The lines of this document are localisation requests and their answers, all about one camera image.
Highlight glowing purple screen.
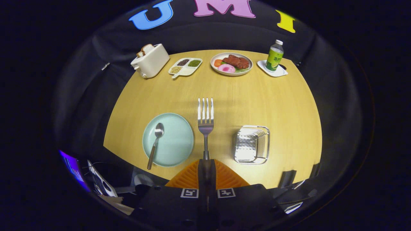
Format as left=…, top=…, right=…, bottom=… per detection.
left=59, top=150, right=91, bottom=193

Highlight perforated metal cutlery basket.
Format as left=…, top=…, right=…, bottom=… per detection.
left=234, top=125, right=270, bottom=165

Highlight green label plastic bottle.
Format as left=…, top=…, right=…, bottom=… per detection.
left=265, top=39, right=284, bottom=72

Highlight white divided snack dish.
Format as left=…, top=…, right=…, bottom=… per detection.
left=168, top=57, right=203, bottom=79

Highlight silver metal spoon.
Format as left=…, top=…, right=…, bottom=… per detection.
left=147, top=123, right=165, bottom=170

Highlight brown steak pieces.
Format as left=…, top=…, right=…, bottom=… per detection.
left=222, top=55, right=250, bottom=69

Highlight silver metal fork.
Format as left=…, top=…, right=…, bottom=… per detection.
left=197, top=98, right=214, bottom=161

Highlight light green round plate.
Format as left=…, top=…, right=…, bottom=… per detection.
left=142, top=113, right=195, bottom=167

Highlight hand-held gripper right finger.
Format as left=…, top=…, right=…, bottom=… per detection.
left=207, top=159, right=286, bottom=230

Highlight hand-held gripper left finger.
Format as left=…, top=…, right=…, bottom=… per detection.
left=133, top=159, right=207, bottom=231

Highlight white electronic device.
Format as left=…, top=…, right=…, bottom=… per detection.
left=87, top=160, right=118, bottom=197

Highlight black backdrop cloth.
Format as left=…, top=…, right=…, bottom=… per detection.
left=53, top=0, right=363, bottom=199

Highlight white square coaster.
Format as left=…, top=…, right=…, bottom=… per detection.
left=257, top=60, right=288, bottom=77

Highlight white toaster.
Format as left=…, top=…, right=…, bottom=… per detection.
left=130, top=44, right=170, bottom=79

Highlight pale cardboard sheet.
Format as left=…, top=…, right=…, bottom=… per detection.
left=100, top=194, right=135, bottom=215

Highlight white round food plate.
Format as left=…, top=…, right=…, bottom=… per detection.
left=210, top=52, right=253, bottom=76

